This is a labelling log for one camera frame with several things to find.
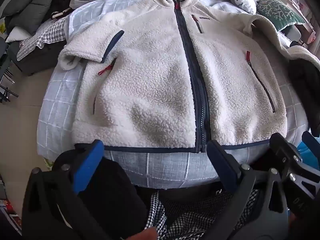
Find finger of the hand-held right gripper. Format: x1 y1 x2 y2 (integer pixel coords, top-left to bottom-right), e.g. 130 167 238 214
302 131 320 152
269 133 320 215

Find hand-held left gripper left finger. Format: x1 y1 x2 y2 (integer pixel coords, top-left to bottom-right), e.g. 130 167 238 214
22 139 110 240

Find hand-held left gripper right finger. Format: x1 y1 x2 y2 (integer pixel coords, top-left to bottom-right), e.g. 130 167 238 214
207 139 292 240

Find cream fleece zip jacket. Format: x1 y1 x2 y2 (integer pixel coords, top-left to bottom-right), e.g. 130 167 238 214
59 0 320 154

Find blue plastic bag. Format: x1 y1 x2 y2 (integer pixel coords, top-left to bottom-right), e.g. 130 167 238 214
297 142 312 157

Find person's checkered pants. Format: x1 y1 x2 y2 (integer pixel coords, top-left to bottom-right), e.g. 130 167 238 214
144 187 261 240

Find dark cloth pile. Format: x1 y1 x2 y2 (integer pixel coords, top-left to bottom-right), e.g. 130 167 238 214
288 58 320 138

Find light blue grid duvet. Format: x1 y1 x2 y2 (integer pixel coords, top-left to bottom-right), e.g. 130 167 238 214
36 0 313 188

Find dark bed base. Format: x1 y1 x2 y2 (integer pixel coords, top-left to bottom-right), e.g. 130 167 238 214
10 39 66 77

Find black metal chair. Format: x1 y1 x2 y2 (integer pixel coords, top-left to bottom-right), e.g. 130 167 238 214
0 37 19 103

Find grey checkered bed sheet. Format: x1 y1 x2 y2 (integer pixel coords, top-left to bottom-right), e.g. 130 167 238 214
17 18 68 61

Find green patterned cushion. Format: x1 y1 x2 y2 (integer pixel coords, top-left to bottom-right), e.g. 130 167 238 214
257 0 306 32

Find white bookshelf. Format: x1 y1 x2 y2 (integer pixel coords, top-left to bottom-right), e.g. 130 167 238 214
271 0 317 44

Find white cloth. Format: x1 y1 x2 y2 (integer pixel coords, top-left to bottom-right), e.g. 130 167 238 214
5 26 32 43

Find grey puffer jacket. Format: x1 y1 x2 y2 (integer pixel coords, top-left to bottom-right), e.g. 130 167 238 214
0 0 55 32

